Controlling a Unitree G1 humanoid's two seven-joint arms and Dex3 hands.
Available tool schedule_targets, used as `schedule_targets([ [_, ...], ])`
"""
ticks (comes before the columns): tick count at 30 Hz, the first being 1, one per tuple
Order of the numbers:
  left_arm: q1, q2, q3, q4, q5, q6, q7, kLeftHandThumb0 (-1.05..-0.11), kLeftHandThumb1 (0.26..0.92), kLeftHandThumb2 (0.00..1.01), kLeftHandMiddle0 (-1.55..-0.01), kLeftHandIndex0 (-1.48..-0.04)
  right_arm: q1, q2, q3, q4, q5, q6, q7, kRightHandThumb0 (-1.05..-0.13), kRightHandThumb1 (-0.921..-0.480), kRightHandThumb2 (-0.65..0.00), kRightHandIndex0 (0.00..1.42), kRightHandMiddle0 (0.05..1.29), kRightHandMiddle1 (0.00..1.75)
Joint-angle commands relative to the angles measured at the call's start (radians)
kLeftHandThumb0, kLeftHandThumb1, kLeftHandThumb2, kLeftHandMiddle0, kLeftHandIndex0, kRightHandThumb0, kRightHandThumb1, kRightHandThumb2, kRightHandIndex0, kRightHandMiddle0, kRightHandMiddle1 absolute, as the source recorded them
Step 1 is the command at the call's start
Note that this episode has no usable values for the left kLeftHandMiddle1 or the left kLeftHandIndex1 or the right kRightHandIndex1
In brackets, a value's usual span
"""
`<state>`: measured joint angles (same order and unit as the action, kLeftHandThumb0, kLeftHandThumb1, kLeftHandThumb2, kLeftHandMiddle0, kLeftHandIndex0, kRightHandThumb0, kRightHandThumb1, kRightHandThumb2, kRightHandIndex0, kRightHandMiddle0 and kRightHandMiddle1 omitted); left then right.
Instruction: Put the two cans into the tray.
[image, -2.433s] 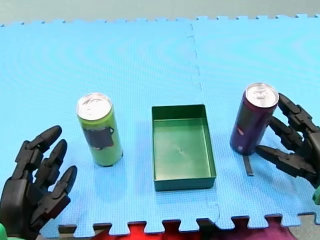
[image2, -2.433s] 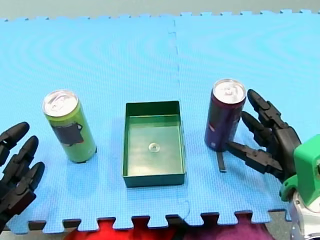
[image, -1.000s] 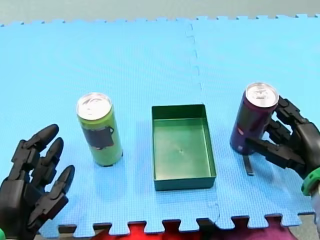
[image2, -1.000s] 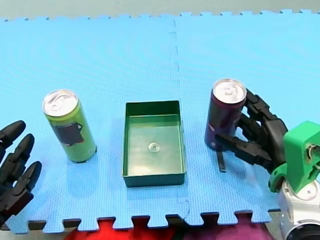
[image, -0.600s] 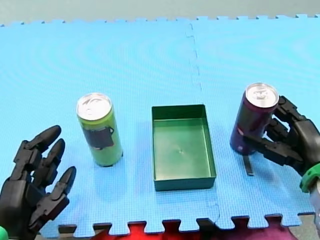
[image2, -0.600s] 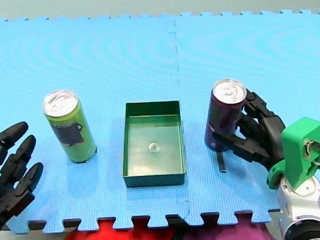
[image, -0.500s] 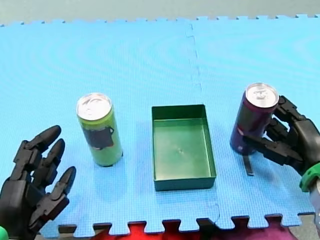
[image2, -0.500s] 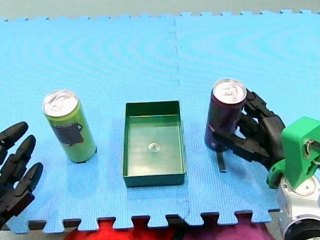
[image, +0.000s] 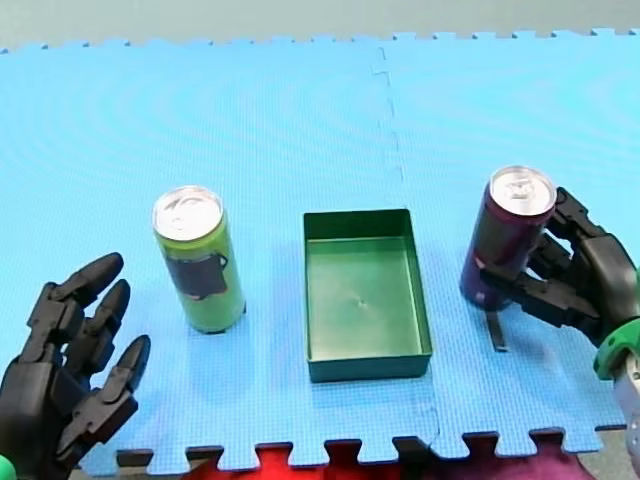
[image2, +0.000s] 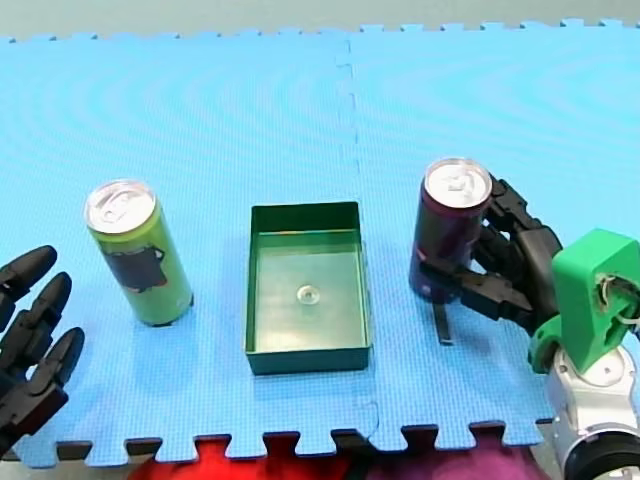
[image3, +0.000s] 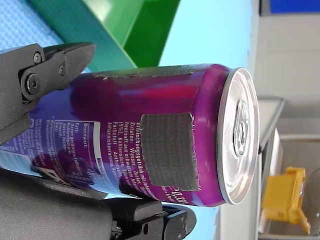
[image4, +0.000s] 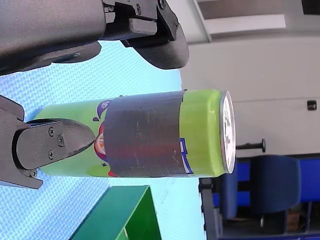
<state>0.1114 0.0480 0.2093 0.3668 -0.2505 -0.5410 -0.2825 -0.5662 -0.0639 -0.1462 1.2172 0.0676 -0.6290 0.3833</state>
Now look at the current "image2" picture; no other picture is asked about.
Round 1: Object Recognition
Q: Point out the shallow green tray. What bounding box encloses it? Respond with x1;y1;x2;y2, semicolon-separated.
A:
242;201;375;377

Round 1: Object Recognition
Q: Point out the dark purple drink can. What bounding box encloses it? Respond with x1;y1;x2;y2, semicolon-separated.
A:
408;157;494;303

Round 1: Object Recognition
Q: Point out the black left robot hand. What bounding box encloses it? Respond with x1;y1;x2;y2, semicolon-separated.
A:
0;244;86;441

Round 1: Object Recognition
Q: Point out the green drink can dark band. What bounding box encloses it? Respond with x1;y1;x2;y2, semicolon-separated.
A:
83;178;195;329

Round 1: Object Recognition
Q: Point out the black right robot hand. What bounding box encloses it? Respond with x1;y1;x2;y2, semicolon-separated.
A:
420;171;564;335

